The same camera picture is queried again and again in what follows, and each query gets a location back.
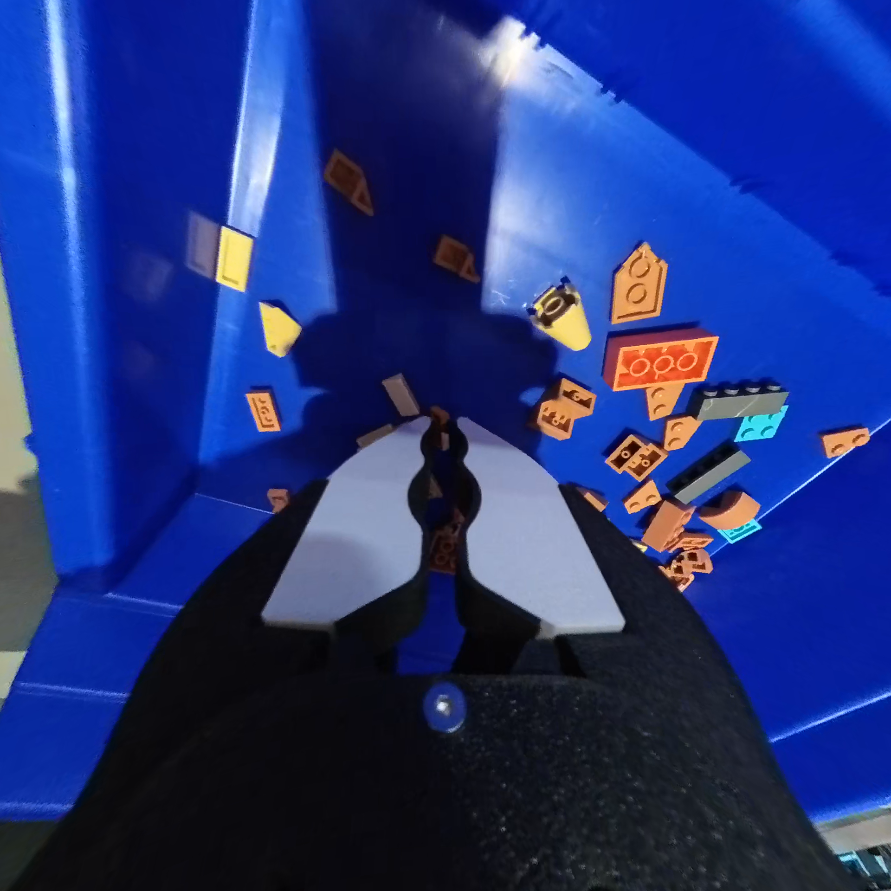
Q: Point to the pile of toy bricks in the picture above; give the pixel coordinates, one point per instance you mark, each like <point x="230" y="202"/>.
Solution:
<point x="661" y="362"/>

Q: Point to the tiny orange toy brick piece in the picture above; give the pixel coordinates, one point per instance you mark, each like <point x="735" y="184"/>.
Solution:
<point x="439" y="420"/>

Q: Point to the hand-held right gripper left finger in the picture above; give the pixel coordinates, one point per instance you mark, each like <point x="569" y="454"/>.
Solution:
<point x="348" y="543"/>

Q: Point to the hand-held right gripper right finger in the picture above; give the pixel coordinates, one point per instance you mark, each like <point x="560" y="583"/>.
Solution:
<point x="543" y="550"/>

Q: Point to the blue plastic bin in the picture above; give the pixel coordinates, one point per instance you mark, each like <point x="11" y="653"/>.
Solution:
<point x="626" y="174"/>

